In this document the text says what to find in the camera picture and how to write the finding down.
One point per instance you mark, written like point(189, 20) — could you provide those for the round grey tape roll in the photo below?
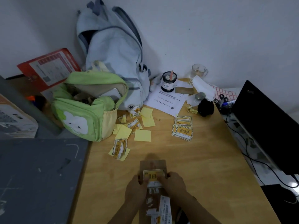
point(200, 96)

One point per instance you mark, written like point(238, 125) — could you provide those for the black fabric pouch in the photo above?
point(206, 107)

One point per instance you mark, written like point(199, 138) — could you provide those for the clear glass mug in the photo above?
point(198, 70)

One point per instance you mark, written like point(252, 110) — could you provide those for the red and white cardboard box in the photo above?
point(50, 67)

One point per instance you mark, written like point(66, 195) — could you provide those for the person's right fingers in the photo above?
point(165, 180)

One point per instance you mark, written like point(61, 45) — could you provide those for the person's right forearm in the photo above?
point(196, 211)

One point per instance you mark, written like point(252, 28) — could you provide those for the person's left forearm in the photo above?
point(123, 214)

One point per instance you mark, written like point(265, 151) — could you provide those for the black bag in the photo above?
point(280, 205)

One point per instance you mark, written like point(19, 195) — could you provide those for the crumpled yellow paper scrap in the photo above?
point(192, 110)

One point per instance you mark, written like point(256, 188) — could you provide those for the person's left fingers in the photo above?
point(144, 182)

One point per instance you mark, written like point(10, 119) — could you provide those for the white red patterned paper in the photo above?
point(226, 93)

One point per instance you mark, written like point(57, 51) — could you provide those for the green backpack with white animal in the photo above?
point(88, 107)

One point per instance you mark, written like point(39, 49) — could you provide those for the light blue backpack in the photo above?
point(112, 44)

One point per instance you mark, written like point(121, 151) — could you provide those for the brown paper envelope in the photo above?
point(184, 90)

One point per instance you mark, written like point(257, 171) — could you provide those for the stack of yellow labels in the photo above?
point(183, 129)

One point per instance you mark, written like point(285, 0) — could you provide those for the white printed paper sheet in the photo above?
point(167, 100)

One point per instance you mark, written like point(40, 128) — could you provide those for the brown cardboard parcel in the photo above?
point(153, 165)

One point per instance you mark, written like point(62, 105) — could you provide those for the yellow label sticker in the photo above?
point(153, 176)

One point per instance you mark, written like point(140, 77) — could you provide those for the pile of yellow backing papers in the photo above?
point(143, 135)

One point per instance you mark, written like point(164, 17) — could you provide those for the black scissors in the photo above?
point(222, 98)

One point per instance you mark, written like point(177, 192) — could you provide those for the white shipping label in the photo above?
point(163, 211)

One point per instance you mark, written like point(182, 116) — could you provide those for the black cup with straw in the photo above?
point(168, 82)

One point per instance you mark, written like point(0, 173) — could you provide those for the white printed carton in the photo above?
point(14, 118)

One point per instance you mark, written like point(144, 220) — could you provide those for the white tissue paper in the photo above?
point(203, 86)

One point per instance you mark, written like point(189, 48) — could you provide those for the black laptop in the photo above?
point(266, 123)

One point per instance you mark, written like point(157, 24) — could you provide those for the person's right hand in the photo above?
point(174, 186)

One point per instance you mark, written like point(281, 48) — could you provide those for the person's left hand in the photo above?
point(133, 191)

